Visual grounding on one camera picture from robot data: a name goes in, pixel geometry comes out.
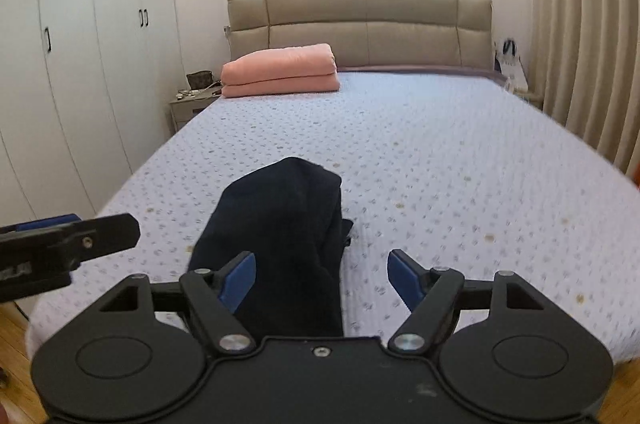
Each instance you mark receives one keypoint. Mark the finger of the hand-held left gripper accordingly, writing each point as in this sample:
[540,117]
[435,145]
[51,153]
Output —
[107,234]
[47,222]

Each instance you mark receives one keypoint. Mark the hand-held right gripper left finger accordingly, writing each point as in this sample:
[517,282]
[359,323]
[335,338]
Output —
[239,279]

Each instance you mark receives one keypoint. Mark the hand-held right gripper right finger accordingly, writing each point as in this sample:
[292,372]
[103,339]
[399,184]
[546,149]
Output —
[406,279]

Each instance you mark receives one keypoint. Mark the black garment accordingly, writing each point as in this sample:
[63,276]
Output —
[285,244]

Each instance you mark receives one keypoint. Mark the bed with dotted sheet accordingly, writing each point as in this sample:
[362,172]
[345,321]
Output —
[425,164]

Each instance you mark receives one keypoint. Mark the grey nightstand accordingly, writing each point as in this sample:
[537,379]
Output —
[187,109]

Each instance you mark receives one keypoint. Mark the white wardrobe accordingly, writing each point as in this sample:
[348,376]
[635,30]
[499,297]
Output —
[75,54]

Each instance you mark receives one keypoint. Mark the brown handbag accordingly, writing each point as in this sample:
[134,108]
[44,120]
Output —
[199,79]

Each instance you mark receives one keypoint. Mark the folded pink blanket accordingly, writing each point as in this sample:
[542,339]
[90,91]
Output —
[280,72]

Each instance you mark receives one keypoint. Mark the white shopping bag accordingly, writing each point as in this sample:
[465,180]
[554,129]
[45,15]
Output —
[511,64]

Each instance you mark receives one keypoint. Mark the beige padded headboard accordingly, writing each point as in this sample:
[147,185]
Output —
[360,29]

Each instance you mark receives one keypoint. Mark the beige curtain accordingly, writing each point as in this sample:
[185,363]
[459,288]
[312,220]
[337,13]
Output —
[585,29]

